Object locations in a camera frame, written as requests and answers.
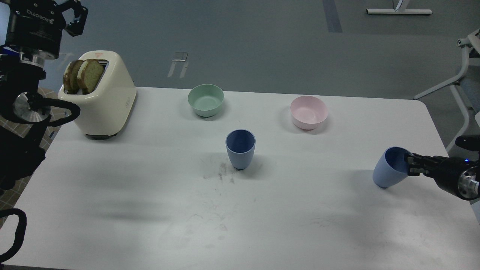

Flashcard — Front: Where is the blue cup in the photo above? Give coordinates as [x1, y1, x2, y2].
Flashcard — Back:
[372, 147, 412, 189]
[226, 129, 257, 170]

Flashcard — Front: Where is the cream toaster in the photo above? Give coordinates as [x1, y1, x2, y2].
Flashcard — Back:
[58, 51, 137, 140]

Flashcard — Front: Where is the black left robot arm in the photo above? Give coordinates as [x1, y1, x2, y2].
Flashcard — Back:
[0, 0, 89, 194]

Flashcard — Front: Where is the pink bowl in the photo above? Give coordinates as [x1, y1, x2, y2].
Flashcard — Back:
[289, 96, 329, 130]

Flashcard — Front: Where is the white desk foot far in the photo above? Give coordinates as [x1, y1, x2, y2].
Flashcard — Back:
[366, 0, 433, 16]

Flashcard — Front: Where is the green bowl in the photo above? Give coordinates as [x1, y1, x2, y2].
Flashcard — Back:
[187, 84, 224, 117]

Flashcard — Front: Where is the toast slice back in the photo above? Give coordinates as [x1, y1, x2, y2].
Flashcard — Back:
[62, 60, 84, 94]

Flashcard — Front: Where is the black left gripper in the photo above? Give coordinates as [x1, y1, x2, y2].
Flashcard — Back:
[5, 0, 89, 60]

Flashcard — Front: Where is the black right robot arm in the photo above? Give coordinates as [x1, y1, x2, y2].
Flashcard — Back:
[403, 153, 480, 201]

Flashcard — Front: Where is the toast slice front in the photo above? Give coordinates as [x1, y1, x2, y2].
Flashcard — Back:
[77, 59, 104, 95]

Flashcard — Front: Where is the toast slice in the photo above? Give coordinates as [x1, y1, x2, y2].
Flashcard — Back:
[62, 60, 84, 94]
[77, 59, 104, 95]

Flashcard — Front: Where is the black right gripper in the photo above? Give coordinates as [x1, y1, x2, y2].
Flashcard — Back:
[403, 153, 474, 197]

